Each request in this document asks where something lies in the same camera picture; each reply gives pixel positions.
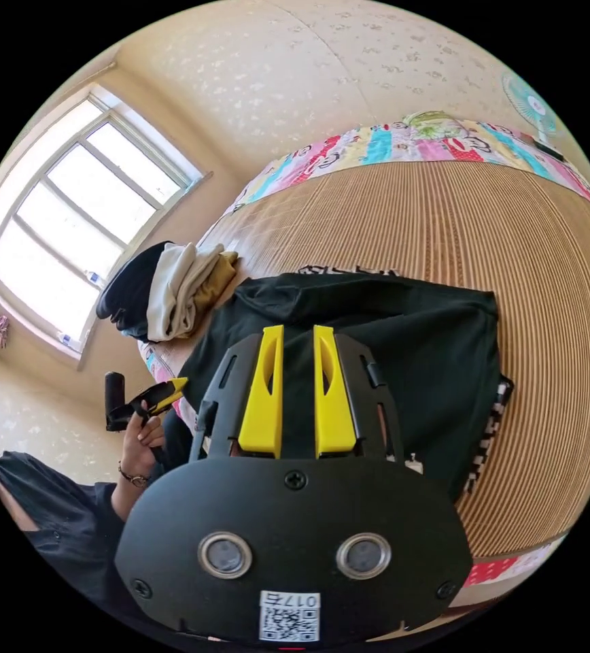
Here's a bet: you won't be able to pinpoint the pile of clothes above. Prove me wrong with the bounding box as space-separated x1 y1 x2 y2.
95 240 241 344

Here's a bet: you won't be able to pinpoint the person's body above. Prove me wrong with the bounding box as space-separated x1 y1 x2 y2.
0 365 145 626

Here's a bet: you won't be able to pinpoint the teal standing fan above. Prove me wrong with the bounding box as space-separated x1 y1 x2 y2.
500 68 567 161

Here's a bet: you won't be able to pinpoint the person's left hand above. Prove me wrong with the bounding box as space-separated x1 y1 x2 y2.
120 399 169 480

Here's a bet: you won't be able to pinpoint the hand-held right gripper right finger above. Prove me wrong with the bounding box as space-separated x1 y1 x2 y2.
313 324 359 460

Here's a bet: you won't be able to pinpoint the window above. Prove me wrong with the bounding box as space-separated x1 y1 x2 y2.
0 83 213 371

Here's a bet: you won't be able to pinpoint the black long sleeve shirt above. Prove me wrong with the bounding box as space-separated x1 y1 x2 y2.
162 271 515 507

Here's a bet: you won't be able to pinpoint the bed with woven mat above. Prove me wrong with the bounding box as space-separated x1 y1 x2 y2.
137 113 590 588

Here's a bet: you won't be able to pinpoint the person's left forearm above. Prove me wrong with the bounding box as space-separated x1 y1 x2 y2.
110 462 153 522

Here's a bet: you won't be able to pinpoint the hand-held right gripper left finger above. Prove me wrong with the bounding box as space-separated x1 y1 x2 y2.
237 324 285 460

